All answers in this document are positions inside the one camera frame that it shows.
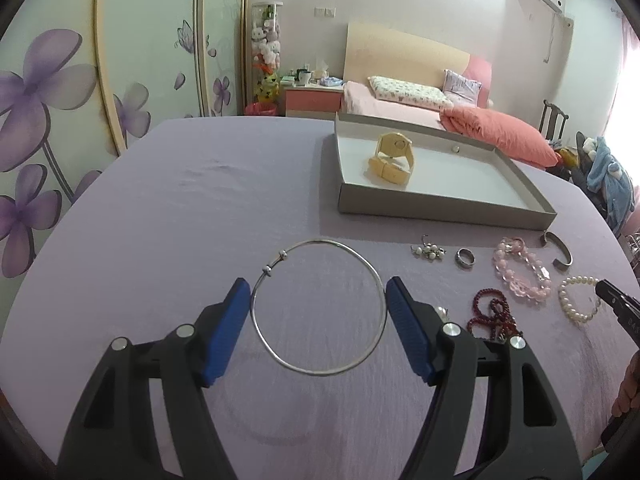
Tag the yellow wristwatch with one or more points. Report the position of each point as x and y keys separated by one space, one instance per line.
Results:
x=392 y=172

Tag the purple tablecloth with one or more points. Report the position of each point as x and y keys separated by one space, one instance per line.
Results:
x=175 y=220

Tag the pink headboard cushion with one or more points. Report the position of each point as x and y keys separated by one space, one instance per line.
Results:
x=480 y=72

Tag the blue plush garment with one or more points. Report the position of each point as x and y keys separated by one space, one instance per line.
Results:
x=610 y=175

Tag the silver cuff bangle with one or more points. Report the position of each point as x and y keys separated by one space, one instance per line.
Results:
x=567 y=252

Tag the pink bed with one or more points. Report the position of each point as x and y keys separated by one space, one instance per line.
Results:
x=360 y=100

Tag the pink curtain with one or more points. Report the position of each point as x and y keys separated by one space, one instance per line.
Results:
x=631 y=70

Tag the white bead earrings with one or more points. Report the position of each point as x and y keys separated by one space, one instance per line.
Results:
x=430 y=252

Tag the floral white pillow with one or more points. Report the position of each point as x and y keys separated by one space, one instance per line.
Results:
x=405 y=91

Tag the purple patterned pillow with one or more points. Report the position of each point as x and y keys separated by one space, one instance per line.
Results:
x=462 y=85

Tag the pink white nightstand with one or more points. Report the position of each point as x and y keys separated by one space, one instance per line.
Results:
x=310 y=100

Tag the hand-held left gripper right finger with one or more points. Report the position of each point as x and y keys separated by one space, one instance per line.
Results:
x=407 y=330

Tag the coral pink quilt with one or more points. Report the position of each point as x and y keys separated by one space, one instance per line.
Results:
x=500 y=130

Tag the beige wooden headboard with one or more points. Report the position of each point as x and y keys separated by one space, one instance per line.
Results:
x=400 y=55

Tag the flower print wardrobe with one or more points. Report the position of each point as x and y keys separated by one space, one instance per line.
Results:
x=50 y=110

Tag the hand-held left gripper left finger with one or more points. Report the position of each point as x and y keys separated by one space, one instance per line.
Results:
x=227 y=330

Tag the dark wooden chair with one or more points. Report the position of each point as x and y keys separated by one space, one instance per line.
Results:
x=550 y=120

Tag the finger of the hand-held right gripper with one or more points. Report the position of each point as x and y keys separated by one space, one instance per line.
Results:
x=622 y=307

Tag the grey cardboard tray box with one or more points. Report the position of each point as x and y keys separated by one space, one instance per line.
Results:
x=450 y=180

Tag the yellow plush toy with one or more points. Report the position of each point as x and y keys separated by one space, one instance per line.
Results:
x=267 y=87

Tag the clear tube of plush toys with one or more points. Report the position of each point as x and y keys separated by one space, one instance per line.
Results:
x=265 y=45

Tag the red waste bin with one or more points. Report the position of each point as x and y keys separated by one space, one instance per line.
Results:
x=261 y=109

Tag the white mug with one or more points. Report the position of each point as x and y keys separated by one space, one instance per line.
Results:
x=305 y=77

